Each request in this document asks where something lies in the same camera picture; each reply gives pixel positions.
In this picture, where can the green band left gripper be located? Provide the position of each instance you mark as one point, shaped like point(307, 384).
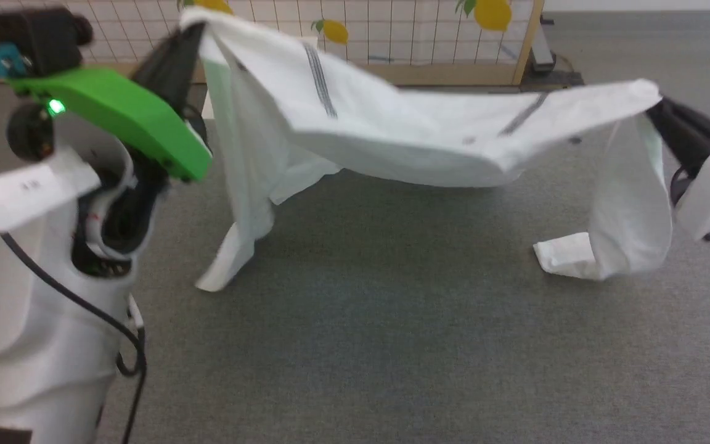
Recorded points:
point(121, 117)

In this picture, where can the white garment with grey stitching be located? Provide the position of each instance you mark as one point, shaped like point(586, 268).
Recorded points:
point(404, 129)

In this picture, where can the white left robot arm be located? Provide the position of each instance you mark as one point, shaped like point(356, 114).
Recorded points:
point(22, 320)

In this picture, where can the black floor plate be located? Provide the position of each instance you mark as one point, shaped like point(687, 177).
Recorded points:
point(555, 78)

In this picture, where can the grey metal partition foot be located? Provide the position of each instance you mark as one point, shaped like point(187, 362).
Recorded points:
point(542, 46)

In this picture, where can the white paper label tag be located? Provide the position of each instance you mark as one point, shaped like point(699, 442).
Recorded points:
point(28, 188)

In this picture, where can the lemon print grid partition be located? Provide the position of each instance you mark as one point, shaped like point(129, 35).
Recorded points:
point(404, 37)

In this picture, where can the grey fabric upholstered platform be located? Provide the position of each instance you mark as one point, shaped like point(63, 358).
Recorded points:
point(392, 345)

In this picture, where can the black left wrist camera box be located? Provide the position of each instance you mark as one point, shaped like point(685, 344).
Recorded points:
point(40, 40)

